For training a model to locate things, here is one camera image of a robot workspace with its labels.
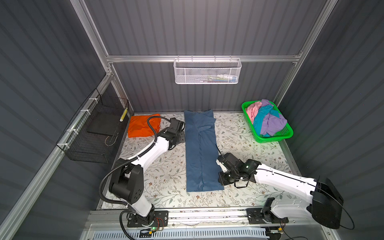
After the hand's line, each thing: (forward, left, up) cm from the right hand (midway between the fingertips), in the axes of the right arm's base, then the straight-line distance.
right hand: (219, 182), depth 79 cm
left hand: (+25, +22, +8) cm, 34 cm away
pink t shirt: (+51, -29, +4) cm, 58 cm away
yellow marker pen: (+30, +52, +23) cm, 64 cm away
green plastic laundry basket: (+35, -49, -2) cm, 60 cm away
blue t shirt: (+9, +8, -5) cm, 13 cm away
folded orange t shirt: (+41, +55, -3) cm, 69 cm away
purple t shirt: (+41, -41, -1) cm, 58 cm away
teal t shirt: (+47, -33, +1) cm, 58 cm away
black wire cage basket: (+15, +64, +22) cm, 70 cm away
